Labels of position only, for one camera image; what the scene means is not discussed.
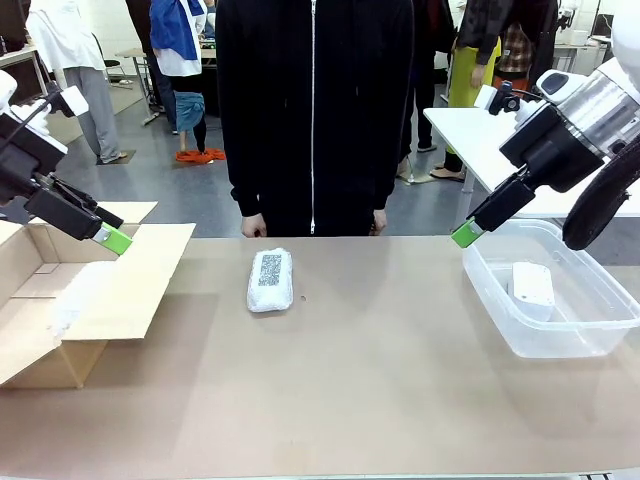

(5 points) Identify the person's right hand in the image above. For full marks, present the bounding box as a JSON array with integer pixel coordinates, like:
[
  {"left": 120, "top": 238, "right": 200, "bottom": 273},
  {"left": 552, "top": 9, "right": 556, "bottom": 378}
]
[{"left": 240, "top": 211, "right": 268, "bottom": 239}]

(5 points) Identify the black camera cable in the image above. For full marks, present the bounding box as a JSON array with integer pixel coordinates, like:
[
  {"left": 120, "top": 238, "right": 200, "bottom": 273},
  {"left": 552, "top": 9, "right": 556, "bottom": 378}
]
[{"left": 0, "top": 89, "right": 57, "bottom": 151}]

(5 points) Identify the person in white coat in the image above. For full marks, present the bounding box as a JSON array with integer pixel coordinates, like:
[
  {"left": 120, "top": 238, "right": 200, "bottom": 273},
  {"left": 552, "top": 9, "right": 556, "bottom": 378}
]
[{"left": 24, "top": 0, "right": 125, "bottom": 166}]

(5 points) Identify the brown cardboard box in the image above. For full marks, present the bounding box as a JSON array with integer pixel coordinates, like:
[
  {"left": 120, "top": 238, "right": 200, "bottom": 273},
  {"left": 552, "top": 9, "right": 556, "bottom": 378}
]
[{"left": 0, "top": 200, "right": 197, "bottom": 391}]

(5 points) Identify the person in plaid shirt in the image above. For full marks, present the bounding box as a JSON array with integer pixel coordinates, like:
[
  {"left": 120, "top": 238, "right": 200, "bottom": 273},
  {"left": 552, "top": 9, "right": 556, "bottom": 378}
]
[{"left": 492, "top": 21, "right": 532, "bottom": 91}]

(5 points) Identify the background desk with metal legs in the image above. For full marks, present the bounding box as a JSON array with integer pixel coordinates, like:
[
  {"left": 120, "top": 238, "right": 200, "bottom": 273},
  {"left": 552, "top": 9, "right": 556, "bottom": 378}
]
[{"left": 0, "top": 43, "right": 56, "bottom": 101}]

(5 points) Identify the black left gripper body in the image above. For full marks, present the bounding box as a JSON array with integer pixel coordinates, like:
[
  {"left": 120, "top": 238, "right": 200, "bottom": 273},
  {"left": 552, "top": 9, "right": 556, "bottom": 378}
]
[{"left": 0, "top": 112, "right": 70, "bottom": 207}]

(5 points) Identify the bubble-wrapped white clock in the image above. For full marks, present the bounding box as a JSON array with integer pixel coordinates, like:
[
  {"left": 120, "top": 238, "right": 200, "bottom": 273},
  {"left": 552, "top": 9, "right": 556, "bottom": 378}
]
[{"left": 48, "top": 259, "right": 120, "bottom": 342}]

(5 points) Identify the black cable sleeve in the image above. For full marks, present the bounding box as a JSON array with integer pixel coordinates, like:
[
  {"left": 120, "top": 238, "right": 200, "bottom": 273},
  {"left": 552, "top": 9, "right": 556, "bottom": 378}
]
[{"left": 561, "top": 136, "right": 640, "bottom": 252}]

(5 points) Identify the clear plastic bin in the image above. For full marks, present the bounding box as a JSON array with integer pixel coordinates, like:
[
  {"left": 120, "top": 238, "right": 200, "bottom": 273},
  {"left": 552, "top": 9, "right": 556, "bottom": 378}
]
[{"left": 461, "top": 218, "right": 640, "bottom": 360}]

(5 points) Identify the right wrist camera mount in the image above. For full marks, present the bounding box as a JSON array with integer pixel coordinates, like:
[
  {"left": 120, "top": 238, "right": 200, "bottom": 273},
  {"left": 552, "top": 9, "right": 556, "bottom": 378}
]
[{"left": 474, "top": 79, "right": 542, "bottom": 120}]

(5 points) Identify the unwrapped white clock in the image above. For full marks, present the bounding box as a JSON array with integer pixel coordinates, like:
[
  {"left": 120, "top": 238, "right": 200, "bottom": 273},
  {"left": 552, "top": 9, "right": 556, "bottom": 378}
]
[{"left": 506, "top": 260, "right": 557, "bottom": 324}]

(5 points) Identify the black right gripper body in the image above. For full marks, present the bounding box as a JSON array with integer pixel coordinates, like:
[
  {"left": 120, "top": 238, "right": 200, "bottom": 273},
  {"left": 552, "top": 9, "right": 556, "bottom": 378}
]
[{"left": 498, "top": 103, "right": 607, "bottom": 195}]

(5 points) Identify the wrapped clock with QR label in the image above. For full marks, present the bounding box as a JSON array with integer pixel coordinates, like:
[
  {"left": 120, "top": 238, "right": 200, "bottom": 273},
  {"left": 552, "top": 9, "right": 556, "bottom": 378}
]
[{"left": 246, "top": 248, "right": 295, "bottom": 315}]

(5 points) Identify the orange cloth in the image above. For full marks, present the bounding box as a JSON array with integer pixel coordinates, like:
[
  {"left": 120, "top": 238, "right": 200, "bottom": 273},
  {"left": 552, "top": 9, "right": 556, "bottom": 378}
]
[{"left": 174, "top": 146, "right": 230, "bottom": 164}]

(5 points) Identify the person in black hoodie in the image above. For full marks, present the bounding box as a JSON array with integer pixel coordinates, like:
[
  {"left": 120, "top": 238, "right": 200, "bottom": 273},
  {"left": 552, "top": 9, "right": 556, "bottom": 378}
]
[{"left": 215, "top": 0, "right": 417, "bottom": 239}]

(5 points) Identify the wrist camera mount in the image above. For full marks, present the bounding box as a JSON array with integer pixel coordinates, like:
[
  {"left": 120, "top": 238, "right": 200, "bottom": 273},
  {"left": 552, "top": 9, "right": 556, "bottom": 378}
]
[
  {"left": 474, "top": 79, "right": 542, "bottom": 120},
  {"left": 8, "top": 85, "right": 91, "bottom": 154}
]

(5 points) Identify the white background table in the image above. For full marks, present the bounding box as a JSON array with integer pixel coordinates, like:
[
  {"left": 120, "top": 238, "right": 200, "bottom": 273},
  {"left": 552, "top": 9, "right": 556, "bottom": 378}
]
[{"left": 422, "top": 106, "right": 640, "bottom": 236}]

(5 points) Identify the person in yellow apron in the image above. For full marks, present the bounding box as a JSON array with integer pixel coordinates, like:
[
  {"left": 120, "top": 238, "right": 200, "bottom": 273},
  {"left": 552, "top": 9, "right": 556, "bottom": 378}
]
[{"left": 432, "top": 0, "right": 503, "bottom": 182}]

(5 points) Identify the person in blue white top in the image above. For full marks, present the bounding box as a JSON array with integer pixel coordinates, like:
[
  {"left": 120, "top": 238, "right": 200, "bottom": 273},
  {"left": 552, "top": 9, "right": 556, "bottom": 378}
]
[{"left": 148, "top": 0, "right": 211, "bottom": 156}]

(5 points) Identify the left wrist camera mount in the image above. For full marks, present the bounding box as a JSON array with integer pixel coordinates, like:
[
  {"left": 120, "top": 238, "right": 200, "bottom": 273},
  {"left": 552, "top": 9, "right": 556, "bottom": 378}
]
[{"left": 8, "top": 85, "right": 91, "bottom": 154}]

